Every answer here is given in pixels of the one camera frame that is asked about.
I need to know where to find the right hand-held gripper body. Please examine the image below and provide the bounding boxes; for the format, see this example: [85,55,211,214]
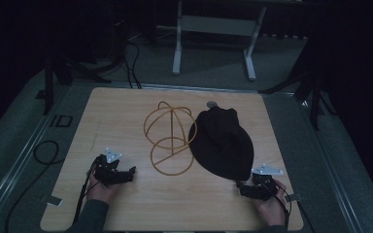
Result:
[242,163,285,202]

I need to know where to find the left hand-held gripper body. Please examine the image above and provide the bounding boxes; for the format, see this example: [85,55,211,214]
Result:
[93,147,131,187]

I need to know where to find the black hat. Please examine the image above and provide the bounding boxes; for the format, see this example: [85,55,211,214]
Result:
[187,106,255,182]

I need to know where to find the golden wire hat stand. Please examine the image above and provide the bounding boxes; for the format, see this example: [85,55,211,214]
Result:
[143,100,198,177]

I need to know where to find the person's left hand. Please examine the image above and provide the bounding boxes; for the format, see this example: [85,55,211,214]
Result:
[86,170,122,206]

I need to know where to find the person's right hand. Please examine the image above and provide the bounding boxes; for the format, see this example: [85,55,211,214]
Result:
[254,179,288,227]

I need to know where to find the grey tape piece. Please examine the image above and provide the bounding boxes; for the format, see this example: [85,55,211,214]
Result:
[46,195,63,207]
[284,192,303,204]

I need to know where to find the black tripod stand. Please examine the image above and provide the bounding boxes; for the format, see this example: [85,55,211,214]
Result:
[42,45,113,117]
[257,61,338,132]

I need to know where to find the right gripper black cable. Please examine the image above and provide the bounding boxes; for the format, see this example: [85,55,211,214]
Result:
[261,176,293,229]

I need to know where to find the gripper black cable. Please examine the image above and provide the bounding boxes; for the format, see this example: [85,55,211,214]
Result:
[261,176,293,229]
[72,161,100,225]

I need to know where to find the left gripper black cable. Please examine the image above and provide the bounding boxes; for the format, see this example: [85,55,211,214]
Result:
[72,161,100,225]

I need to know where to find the long black floor cable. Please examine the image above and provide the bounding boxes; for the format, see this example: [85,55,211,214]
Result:
[4,139,66,233]

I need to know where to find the black cables on floor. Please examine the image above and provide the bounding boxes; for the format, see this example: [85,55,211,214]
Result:
[121,40,143,90]

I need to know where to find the white metal stand frame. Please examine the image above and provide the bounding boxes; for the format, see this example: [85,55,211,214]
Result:
[171,0,268,82]

